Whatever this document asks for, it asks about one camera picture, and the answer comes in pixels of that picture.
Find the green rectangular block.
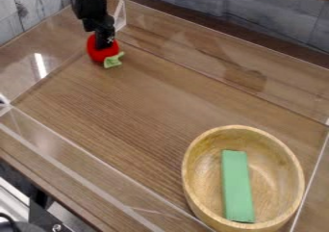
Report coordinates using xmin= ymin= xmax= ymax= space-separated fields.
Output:
xmin=221 ymin=149 xmax=256 ymax=223

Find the clear acrylic tray enclosure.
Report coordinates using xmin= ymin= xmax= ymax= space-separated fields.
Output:
xmin=0 ymin=0 xmax=329 ymax=232

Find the red felt fruit green leaf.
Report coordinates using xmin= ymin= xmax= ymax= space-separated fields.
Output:
xmin=86 ymin=35 xmax=125 ymax=68

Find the wooden oval bowl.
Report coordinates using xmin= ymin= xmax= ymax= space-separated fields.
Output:
xmin=181 ymin=125 xmax=305 ymax=232

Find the black clamp with cable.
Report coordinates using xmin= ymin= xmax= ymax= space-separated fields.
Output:
xmin=0 ymin=199 xmax=71 ymax=232

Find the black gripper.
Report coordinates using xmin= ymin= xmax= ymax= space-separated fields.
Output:
xmin=71 ymin=0 xmax=116 ymax=49

